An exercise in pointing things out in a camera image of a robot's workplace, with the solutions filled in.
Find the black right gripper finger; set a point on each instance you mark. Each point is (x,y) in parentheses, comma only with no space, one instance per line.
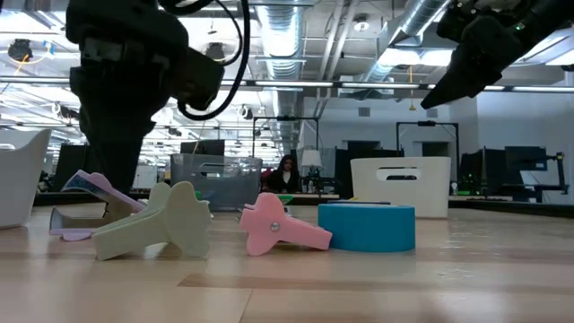
(466,76)

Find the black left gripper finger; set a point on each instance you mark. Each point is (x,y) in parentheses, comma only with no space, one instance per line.
(119,157)

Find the purple stapler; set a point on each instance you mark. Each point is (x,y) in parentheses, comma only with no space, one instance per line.
(112,190)

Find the blue tape roll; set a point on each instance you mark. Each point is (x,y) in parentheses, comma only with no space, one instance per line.
(367,229)

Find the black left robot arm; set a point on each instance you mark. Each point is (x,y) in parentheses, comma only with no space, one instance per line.
(125,22)

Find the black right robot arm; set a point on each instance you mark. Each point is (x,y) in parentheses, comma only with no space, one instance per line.
(556,11)

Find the white cabinet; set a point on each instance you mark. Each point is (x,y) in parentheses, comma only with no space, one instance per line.
(149,177)

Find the black monitor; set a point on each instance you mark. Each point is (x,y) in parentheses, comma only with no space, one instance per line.
(211,147)

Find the white plastic bin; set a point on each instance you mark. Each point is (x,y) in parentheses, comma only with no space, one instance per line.
(22,179)

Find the grey translucent plastic bin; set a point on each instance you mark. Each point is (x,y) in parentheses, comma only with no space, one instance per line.
(242,179)

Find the person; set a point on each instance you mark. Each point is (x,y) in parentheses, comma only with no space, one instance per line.
(284,177)

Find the white shade table lamp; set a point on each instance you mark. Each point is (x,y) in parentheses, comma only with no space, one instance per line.
(311,158)

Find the black metal gantry frame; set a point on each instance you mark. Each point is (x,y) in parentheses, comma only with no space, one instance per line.
(426,123)
(287,118)

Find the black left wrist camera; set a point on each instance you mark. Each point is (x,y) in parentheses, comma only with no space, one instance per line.
(199,78)

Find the black ceiling-mounted camera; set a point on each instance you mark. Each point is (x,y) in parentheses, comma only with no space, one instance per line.
(216,50)
(20,49)

